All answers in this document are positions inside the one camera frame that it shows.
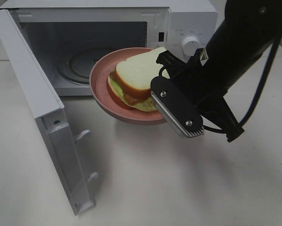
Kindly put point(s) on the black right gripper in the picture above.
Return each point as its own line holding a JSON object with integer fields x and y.
{"x": 207, "y": 98}

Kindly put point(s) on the sandwich with lettuce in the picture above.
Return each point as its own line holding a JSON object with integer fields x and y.
{"x": 129, "y": 85}

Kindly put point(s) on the pink round plate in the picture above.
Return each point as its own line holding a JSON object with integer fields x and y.
{"x": 98, "y": 86}

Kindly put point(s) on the white microwave door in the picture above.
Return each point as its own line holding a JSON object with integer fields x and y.
{"x": 48, "y": 111}

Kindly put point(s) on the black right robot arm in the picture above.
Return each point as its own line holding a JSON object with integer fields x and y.
{"x": 248, "y": 29}

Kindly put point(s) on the white warning label sticker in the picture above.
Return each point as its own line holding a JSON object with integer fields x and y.
{"x": 156, "y": 45}

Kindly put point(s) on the white upper power knob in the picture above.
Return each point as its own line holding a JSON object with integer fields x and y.
{"x": 189, "y": 44}

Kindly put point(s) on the white microwave oven body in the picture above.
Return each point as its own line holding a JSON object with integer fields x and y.
{"x": 53, "y": 27}

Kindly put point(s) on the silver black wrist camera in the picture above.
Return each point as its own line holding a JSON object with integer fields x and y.
{"x": 177, "y": 110}

